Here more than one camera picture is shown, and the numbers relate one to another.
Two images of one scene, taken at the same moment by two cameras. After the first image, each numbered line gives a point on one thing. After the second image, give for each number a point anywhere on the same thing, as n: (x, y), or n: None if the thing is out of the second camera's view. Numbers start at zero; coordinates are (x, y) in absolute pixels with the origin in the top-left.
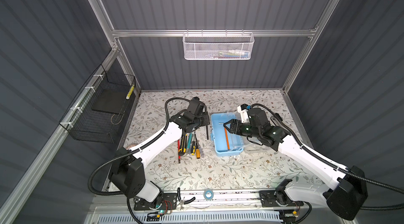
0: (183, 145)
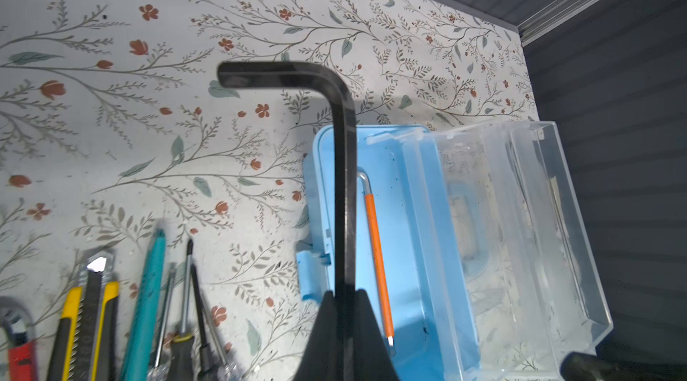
0: (84, 347)
